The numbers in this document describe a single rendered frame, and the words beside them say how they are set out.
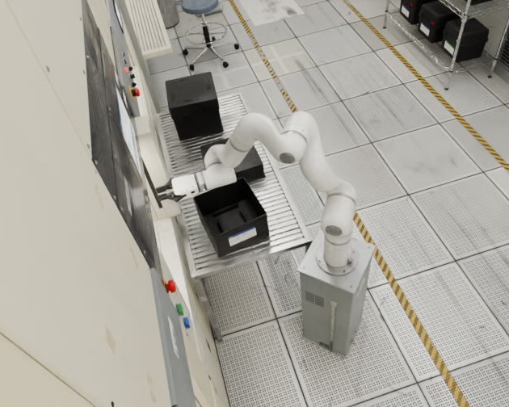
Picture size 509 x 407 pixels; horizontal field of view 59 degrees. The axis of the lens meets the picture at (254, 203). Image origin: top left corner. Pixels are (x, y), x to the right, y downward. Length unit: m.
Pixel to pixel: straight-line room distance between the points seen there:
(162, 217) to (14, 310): 1.79
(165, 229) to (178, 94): 0.89
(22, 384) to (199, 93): 2.35
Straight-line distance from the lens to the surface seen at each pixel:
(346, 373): 2.68
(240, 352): 2.75
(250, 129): 1.57
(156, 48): 3.56
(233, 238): 2.08
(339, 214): 1.72
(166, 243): 2.14
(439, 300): 2.96
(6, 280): 0.46
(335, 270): 2.06
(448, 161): 3.71
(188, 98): 2.65
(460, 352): 2.84
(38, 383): 0.48
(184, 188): 1.85
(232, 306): 2.88
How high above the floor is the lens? 2.53
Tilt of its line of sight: 49 degrees down
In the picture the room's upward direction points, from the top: 10 degrees counter-clockwise
